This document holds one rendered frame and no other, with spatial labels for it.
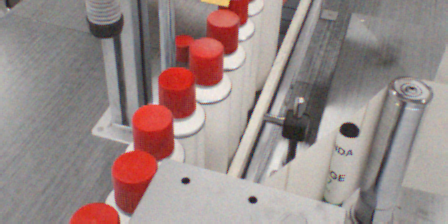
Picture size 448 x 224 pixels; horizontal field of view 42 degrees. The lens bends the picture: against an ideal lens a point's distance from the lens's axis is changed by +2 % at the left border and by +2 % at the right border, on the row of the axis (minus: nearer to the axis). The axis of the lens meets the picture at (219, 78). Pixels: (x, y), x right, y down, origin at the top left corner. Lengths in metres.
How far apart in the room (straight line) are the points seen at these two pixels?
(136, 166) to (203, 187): 0.10
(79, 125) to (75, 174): 0.09
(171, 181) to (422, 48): 0.66
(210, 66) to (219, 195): 0.21
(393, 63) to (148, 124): 0.52
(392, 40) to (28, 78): 0.56
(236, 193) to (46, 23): 0.76
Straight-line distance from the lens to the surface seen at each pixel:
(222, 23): 0.56
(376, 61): 0.89
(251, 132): 0.69
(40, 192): 0.76
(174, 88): 0.48
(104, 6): 0.54
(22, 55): 0.97
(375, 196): 0.62
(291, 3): 0.99
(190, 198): 0.32
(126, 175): 0.42
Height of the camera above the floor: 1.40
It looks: 40 degrees down
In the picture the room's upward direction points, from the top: 2 degrees clockwise
